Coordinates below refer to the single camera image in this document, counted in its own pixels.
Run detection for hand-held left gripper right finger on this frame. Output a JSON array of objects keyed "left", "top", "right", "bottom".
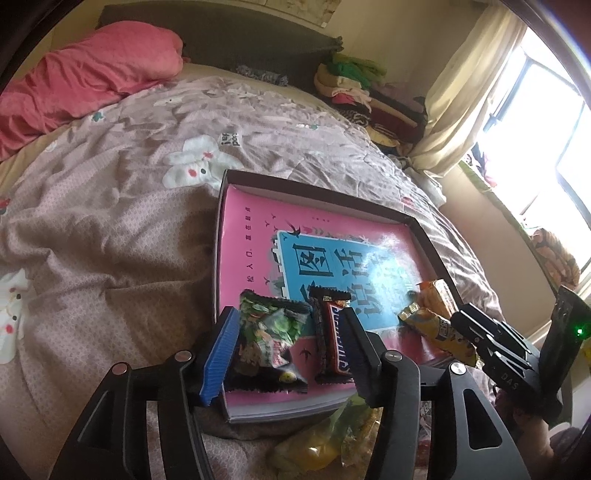
[{"left": 339, "top": 306, "right": 532, "bottom": 480}]

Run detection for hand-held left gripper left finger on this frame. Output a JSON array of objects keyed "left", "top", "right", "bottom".
[{"left": 50, "top": 306, "right": 241, "bottom": 480}]

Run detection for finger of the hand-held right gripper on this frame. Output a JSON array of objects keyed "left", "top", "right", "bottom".
[
  {"left": 450, "top": 310, "right": 502, "bottom": 370},
  {"left": 462, "top": 302, "right": 532, "bottom": 352}
]

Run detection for yellow wafer packet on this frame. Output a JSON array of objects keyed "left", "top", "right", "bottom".
[{"left": 398, "top": 302, "right": 478, "bottom": 367}]

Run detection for brown chocolate bar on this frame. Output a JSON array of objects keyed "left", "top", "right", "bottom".
[{"left": 308, "top": 286, "right": 358, "bottom": 385}]

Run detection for orange rice cracker packet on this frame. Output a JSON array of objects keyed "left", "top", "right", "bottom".
[{"left": 416, "top": 278, "right": 462, "bottom": 319}]

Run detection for green candy packet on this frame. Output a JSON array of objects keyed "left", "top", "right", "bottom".
[{"left": 226, "top": 290, "right": 311, "bottom": 395}]

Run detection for green label clear cake packet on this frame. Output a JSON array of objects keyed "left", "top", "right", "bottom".
[{"left": 270, "top": 397, "right": 384, "bottom": 476}]

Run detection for dark grey shallow box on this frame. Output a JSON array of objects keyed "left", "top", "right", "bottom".
[{"left": 212, "top": 168, "right": 485, "bottom": 370}]

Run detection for orange patterned cloth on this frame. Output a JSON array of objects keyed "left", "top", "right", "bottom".
[{"left": 529, "top": 228, "right": 583, "bottom": 287}]

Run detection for pink book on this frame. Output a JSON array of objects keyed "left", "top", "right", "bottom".
[{"left": 217, "top": 185, "right": 451, "bottom": 423}]

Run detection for white crumpled cloth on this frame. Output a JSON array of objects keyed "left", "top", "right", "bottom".
[{"left": 406, "top": 166, "right": 446, "bottom": 199}]

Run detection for clothes on windowsill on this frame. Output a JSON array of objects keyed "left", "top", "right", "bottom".
[{"left": 462, "top": 148, "right": 499, "bottom": 190}]

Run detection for floral mauve quilt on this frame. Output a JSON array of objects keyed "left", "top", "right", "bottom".
[{"left": 0, "top": 62, "right": 504, "bottom": 480}]

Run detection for window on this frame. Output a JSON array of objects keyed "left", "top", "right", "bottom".
[{"left": 466, "top": 28, "right": 591, "bottom": 287}]

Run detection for cream curtain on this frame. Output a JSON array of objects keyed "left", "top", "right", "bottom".
[{"left": 411, "top": 7, "right": 529, "bottom": 176}]

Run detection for pile of folded clothes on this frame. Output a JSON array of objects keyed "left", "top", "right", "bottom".
[{"left": 314, "top": 53, "right": 428, "bottom": 148}]

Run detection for dark patterned pillow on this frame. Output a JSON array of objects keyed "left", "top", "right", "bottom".
[{"left": 235, "top": 65, "right": 289, "bottom": 86}]

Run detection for pink duvet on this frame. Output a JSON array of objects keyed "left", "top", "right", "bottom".
[{"left": 0, "top": 25, "right": 185, "bottom": 160}]

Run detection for dark grey headboard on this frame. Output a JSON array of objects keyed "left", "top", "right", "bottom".
[{"left": 97, "top": 4, "right": 345, "bottom": 88}]

